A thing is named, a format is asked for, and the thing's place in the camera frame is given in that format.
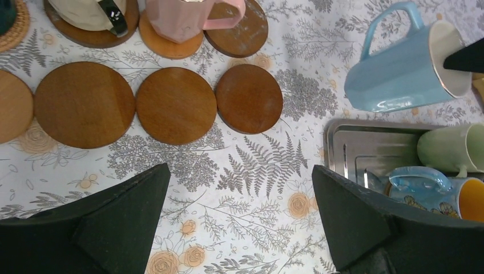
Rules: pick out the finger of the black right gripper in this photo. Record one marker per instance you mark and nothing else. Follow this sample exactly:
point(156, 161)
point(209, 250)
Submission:
point(469, 58)

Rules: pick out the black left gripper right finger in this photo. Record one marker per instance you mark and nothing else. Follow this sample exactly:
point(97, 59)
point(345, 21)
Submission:
point(368, 232)

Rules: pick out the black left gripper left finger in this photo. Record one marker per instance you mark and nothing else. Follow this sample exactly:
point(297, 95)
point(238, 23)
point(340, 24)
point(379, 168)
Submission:
point(110, 231)

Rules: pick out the light blue mug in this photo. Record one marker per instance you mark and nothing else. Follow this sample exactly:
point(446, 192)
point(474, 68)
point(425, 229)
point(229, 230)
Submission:
point(409, 73)

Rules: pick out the blue mug yellow inside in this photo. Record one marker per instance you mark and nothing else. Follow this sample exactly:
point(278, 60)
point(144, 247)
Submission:
point(430, 190)

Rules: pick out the reddish brown coaster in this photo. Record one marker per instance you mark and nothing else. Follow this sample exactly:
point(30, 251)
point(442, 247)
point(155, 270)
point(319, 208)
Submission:
point(249, 99)

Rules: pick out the light brown coaster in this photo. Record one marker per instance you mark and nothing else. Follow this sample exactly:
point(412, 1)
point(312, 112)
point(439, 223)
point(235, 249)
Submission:
point(166, 48)

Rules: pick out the cream mug black handle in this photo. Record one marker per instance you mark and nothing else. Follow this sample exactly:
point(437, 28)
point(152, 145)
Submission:
point(94, 15)

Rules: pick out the woven straw coaster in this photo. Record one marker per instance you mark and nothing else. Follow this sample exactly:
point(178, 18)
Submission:
point(19, 30)

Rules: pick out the pink mug white inside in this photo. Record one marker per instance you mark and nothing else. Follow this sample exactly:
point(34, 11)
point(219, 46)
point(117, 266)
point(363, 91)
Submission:
point(178, 21)

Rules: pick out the dark green mug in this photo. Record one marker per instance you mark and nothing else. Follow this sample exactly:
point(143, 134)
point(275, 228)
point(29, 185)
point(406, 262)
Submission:
point(8, 13)

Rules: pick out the light wooden coaster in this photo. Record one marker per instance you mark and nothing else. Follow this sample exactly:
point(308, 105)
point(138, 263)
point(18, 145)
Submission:
point(16, 106)

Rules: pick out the orange brown coaster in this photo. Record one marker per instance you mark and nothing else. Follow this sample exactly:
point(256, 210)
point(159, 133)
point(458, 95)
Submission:
point(94, 39)

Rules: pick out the metal tray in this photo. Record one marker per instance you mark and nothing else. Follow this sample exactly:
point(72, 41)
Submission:
point(366, 151)

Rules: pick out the light green mug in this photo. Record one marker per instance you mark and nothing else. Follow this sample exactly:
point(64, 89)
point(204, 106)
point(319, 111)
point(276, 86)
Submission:
point(453, 149)

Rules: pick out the floral tablecloth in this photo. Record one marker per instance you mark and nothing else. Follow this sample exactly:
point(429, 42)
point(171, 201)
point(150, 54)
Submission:
point(236, 203)

